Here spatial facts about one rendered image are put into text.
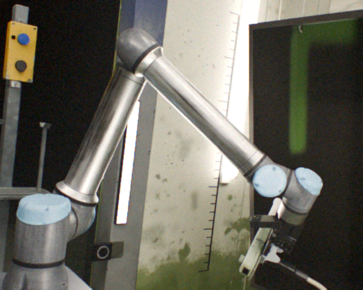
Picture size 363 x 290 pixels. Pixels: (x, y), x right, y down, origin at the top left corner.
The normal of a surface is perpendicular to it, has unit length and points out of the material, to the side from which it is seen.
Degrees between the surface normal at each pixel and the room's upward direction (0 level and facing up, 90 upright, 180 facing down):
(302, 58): 101
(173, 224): 90
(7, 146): 90
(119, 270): 90
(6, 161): 90
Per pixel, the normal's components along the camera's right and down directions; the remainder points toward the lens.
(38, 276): 0.33, -0.26
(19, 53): 0.57, 0.11
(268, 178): -0.09, 0.09
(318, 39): -0.76, 0.14
